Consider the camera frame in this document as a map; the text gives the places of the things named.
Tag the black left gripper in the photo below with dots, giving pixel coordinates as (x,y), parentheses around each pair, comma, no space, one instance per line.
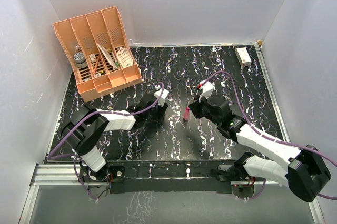
(160,111)

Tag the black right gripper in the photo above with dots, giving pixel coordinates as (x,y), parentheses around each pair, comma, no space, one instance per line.
(195,107)

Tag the keyring with pink strap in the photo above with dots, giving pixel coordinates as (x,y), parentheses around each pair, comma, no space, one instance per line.
(186,115)

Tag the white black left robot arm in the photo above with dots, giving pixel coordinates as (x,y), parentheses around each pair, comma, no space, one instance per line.
(87,125)

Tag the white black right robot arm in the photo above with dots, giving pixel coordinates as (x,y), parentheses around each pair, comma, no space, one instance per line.
(301,169)

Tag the white label packet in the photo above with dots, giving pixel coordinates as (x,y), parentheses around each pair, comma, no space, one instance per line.
(124,56)

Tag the small white red box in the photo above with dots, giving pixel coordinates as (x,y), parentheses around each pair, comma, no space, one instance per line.
(243,56)

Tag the white card packet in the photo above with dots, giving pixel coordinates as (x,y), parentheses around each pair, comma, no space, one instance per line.
(107,56)

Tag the orange pencil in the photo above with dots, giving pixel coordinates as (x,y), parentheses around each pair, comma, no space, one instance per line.
(96,64)

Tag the small white eraser box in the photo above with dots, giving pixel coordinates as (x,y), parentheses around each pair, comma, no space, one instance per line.
(92,58)

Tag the orange plastic desk organizer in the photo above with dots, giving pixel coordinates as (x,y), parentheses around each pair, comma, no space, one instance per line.
(80,34)

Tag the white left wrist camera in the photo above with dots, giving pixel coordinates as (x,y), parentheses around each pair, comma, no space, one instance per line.
(161,94)

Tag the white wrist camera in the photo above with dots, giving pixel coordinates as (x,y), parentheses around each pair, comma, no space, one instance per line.
(206,89)
(161,94)

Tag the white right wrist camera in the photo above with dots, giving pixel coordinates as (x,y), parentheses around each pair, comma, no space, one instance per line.
(206,89)

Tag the black front mounting rail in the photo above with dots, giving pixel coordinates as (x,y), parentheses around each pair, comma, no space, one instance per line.
(120,177)

